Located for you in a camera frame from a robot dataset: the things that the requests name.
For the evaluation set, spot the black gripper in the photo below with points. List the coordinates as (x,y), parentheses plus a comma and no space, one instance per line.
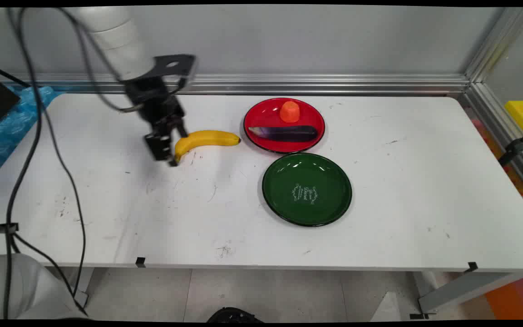
(155,104)

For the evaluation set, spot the purple eggplant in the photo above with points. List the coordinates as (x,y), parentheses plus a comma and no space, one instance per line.
(284,133)

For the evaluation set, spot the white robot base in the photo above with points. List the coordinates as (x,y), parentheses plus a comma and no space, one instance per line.
(21,290)

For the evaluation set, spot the yellow banana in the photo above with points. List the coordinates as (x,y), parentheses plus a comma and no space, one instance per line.
(207,138)

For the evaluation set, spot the red plate black rim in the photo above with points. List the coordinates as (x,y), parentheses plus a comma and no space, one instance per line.
(268,116)

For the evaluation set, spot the orange toy carrot piece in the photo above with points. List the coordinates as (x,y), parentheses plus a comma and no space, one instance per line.
(289,112)

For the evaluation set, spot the black table edge clip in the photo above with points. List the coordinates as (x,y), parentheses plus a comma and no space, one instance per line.
(140,262)
(472,266)

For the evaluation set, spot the green plate white print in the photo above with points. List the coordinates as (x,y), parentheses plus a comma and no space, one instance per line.
(307,188)

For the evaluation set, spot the blue plastic bag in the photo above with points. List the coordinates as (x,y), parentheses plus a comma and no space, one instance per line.
(14,122)

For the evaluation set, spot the grey table leg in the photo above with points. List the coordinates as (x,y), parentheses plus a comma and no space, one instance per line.
(83,284)
(461,290)

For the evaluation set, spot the black round floor object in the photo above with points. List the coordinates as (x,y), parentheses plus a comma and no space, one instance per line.
(234,315)

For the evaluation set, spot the orange box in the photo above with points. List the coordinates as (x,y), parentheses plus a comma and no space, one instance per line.
(513,297)

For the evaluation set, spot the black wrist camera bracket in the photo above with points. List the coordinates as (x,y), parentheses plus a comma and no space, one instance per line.
(173,63)

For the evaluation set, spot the aluminium frame rail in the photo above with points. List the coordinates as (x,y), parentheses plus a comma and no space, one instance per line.
(502,131)
(288,84)

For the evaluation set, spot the aluminium frame post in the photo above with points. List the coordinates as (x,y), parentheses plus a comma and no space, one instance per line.
(500,43)

